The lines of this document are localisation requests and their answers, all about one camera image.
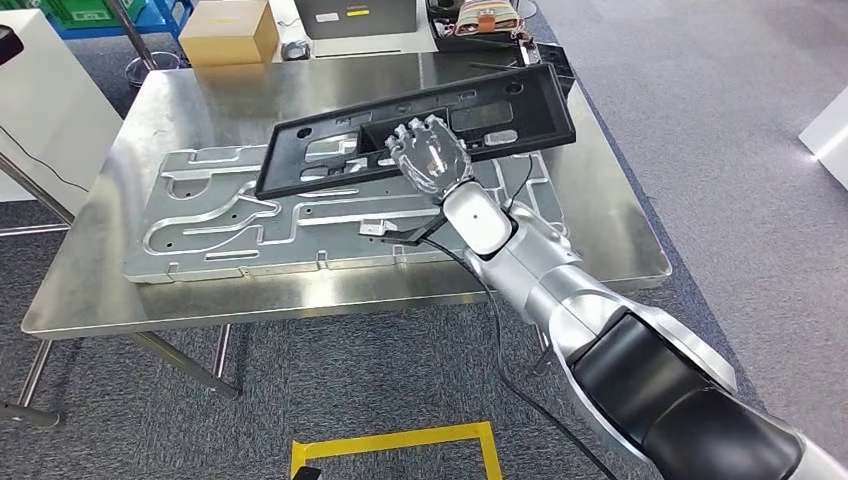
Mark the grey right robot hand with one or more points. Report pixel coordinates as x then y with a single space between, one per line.
430 159

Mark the black plastic license plate bracket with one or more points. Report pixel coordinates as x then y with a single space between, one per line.
530 99

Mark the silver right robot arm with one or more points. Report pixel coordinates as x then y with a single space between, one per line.
530 265

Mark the stainless steel workbench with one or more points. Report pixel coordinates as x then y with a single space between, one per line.
596 232

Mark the striped fabric pouch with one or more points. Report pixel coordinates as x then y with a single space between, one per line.
487 16

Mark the small black box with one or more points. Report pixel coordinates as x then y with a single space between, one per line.
555 56

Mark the small silver round object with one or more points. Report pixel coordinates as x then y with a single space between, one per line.
296 50

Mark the brown cardboard box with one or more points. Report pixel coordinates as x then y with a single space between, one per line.
225 33

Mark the stamped silver metal panel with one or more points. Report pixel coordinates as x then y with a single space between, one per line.
199 265

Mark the dark round base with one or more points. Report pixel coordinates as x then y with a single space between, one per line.
136 40

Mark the black robot foot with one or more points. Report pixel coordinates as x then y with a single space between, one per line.
307 474

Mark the white cabinet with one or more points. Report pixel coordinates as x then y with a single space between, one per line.
46 119

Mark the white block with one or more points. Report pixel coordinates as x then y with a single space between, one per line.
831 139

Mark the black device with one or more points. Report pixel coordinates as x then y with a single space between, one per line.
8 43

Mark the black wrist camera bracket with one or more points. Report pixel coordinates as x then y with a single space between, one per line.
417 232

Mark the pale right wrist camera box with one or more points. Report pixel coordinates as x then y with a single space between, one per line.
378 228

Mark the blue frame with green panel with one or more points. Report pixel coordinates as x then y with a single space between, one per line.
86 13

